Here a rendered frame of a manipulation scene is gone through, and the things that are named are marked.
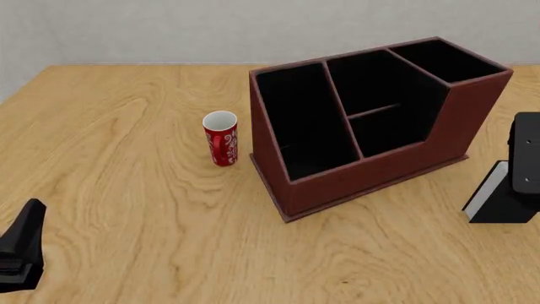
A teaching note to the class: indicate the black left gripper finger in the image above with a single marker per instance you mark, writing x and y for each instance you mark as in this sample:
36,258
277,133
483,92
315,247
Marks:
26,231

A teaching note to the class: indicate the red patterned mug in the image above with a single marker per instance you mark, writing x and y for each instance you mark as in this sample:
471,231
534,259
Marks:
221,149

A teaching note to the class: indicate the red-brown desk caddy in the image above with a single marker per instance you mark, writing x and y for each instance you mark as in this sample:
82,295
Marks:
379,177

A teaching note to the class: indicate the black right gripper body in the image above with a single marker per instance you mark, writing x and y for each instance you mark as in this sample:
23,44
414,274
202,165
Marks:
526,152

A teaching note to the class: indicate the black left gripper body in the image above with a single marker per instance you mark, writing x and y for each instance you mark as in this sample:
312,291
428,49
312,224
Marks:
19,272

